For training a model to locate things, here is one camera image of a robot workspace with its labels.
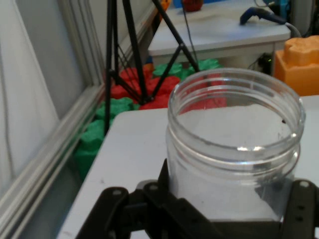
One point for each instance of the black tripod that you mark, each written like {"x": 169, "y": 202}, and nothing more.
{"x": 109, "y": 49}

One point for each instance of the large red studded block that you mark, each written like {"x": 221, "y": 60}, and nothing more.
{"x": 172, "y": 83}

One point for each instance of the aluminium rail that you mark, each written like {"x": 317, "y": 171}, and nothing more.
{"x": 49, "y": 149}

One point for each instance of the blue handheld tool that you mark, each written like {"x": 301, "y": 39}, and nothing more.
{"x": 251, "y": 13}

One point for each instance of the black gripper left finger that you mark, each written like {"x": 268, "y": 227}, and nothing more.
{"x": 119, "y": 216}

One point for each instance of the small red object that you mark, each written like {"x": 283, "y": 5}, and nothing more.
{"x": 192, "y": 5}

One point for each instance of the large orange block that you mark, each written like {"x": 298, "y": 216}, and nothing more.
{"x": 299, "y": 64}

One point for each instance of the white side table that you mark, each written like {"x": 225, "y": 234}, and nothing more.
{"x": 211, "y": 32}

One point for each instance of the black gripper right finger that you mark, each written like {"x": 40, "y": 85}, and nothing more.
{"x": 302, "y": 214}

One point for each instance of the clear plastic jar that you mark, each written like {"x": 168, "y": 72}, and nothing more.
{"x": 224, "y": 189}

